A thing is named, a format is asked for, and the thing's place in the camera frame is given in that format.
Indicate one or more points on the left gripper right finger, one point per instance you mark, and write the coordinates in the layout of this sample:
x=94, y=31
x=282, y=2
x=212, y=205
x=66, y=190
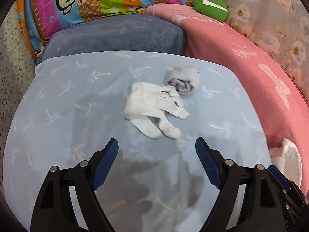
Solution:
x=248, y=199

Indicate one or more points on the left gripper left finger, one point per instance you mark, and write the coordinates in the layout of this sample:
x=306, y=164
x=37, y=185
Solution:
x=53, y=210

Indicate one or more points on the white glove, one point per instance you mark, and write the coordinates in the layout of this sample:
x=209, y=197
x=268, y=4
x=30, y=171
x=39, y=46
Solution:
x=147, y=106

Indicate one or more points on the white plastic trash bag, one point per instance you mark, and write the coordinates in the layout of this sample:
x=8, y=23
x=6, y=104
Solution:
x=288, y=160

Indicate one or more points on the pink fleece blanket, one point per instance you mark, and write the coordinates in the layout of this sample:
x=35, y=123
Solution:
x=281, y=108

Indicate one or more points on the light blue palm-print sheet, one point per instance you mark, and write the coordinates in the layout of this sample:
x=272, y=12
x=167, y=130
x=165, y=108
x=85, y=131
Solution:
x=75, y=106

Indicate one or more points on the grey rolled sock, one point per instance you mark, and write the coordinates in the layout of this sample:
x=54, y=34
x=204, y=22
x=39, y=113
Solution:
x=185, y=79

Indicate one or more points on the grey floral bedsheet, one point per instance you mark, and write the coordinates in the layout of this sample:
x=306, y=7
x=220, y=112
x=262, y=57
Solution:
x=280, y=28

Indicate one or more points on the blue-grey velvet cushion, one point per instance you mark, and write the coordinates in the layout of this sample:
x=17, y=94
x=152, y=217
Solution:
x=132, y=32

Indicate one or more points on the green checkmark plush cushion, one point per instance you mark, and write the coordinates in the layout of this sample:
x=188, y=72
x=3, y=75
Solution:
x=215, y=9

